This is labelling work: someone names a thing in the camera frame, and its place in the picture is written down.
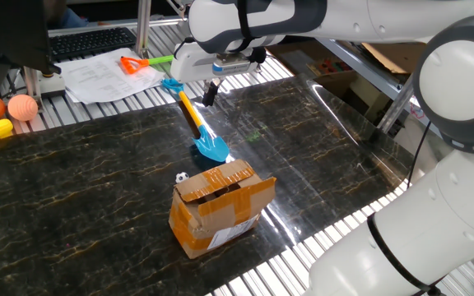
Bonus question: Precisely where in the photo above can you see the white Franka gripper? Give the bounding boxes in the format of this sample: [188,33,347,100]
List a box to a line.
[170,40,263,108]

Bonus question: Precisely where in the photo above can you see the black marble pattern mat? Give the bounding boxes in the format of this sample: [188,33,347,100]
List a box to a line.
[0,73,415,296]

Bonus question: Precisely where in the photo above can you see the thin black hanging cable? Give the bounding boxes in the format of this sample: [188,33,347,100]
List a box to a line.
[407,121,432,190]

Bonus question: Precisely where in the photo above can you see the blue yellow toy shovel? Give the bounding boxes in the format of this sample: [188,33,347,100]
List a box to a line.
[161,77,230,164]

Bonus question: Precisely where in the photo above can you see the cardboard box with orange tape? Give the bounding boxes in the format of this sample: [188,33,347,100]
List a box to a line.
[168,159,277,260]

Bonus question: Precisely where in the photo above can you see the open cardboard box with items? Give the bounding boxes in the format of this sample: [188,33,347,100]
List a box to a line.
[266,40,360,88]

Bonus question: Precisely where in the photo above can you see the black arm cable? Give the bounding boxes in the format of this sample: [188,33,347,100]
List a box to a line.
[173,0,269,65]

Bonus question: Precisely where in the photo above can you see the printed white paper sheets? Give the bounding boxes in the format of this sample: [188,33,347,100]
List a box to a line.
[55,48,166,104]

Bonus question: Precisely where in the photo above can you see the vertical aluminium post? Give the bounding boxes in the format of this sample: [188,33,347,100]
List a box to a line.
[134,0,152,58]

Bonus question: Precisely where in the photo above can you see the black computer keyboard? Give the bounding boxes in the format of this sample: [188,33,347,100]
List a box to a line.
[49,26,137,62]

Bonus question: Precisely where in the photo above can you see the black strap around arm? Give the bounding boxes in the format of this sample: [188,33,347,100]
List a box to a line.
[366,213,444,296]

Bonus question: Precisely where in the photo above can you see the white stand base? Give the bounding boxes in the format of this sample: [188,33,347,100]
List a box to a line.
[39,75,66,99]

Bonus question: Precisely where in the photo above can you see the orange green toy shovel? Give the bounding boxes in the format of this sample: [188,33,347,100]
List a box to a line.
[119,54,175,76]

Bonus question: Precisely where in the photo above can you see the person in blue shirt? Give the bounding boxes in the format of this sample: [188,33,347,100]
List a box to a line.
[47,0,90,30]

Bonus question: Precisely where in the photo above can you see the peach ribbed toy ball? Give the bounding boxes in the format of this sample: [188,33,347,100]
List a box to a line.
[7,94,40,123]

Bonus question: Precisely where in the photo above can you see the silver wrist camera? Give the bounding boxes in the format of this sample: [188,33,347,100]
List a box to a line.
[211,55,259,77]

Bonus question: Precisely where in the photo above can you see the black computer monitor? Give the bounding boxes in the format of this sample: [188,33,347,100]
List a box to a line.
[0,0,62,76]

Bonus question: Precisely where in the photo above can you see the aluminium frame rail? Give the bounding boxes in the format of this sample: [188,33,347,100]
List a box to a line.
[317,37,417,132]

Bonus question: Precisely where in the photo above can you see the flat brown cardboard sheet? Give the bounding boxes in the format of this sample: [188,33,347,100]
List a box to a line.
[360,40,427,75]

